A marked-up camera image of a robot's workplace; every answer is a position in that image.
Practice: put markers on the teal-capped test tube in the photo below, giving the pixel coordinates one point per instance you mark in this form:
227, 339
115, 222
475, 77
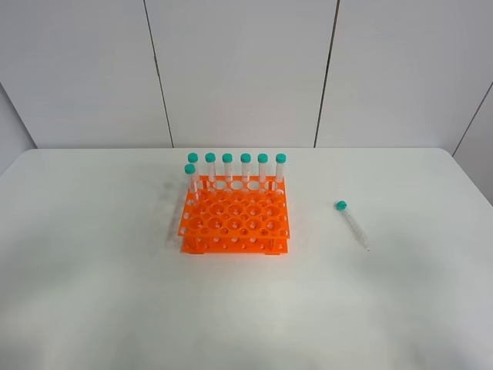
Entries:
190, 171
342, 208

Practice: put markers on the row tube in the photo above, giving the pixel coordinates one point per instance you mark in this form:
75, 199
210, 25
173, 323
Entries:
211, 166
280, 163
193, 158
262, 159
245, 159
227, 159

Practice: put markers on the orange test tube rack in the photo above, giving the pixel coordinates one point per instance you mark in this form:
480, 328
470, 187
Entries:
235, 217

